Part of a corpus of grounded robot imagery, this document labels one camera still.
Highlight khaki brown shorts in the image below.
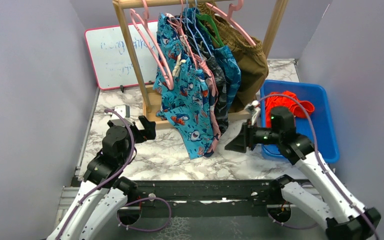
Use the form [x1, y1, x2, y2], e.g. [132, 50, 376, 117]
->
[198, 3, 269, 113]

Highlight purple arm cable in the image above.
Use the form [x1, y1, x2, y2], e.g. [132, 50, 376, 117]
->
[256, 93, 380, 238]
[54, 108, 172, 239]

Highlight blue plastic bin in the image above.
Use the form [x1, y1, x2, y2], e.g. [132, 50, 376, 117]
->
[260, 79, 340, 164]

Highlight black metal base rail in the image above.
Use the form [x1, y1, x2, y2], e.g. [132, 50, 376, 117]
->
[57, 178, 354, 220]

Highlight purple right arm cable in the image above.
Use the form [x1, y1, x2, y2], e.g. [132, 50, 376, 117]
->
[256, 93, 380, 238]

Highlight green hanger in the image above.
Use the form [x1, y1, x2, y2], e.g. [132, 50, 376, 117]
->
[196, 13, 225, 47]

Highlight light blue shark shorts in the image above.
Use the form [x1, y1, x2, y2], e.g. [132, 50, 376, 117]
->
[153, 13, 214, 159]

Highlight wooden clothes rack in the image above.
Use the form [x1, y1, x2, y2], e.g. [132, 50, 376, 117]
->
[112, 0, 289, 130]

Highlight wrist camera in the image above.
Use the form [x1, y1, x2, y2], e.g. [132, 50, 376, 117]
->
[244, 100, 261, 125]
[104, 105, 132, 127]

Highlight pink patterned shorts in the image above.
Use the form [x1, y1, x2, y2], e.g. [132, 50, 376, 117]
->
[198, 59, 221, 158]

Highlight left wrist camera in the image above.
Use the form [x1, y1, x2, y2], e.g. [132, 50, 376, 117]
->
[104, 105, 132, 127]

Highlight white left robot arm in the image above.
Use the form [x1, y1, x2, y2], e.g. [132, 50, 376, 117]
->
[48, 115, 156, 240]

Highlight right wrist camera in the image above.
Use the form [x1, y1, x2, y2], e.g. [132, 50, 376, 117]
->
[244, 100, 261, 125]

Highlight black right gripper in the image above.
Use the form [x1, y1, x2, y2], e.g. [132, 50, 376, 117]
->
[225, 118, 282, 153]

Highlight dark blue patterned shorts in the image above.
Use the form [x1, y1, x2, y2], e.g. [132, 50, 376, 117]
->
[183, 26, 241, 112]

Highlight pink plastic hanger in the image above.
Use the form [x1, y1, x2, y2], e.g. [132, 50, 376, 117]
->
[129, 0, 175, 91]

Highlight pink framed whiteboard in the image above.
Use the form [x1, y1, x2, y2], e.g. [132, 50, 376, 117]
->
[84, 24, 157, 91]

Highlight pink hanger under khaki shorts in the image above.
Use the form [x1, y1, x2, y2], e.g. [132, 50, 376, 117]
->
[206, 0, 256, 46]

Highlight orange mesh shorts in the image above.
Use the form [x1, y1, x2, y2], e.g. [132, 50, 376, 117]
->
[264, 90, 315, 128]

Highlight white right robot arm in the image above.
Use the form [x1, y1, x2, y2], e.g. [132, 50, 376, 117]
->
[225, 106, 381, 240]

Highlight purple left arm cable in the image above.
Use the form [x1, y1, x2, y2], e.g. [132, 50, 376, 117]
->
[54, 108, 172, 239]

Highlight light blue hanger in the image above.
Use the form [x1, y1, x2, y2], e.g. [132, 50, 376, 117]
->
[183, 0, 213, 60]

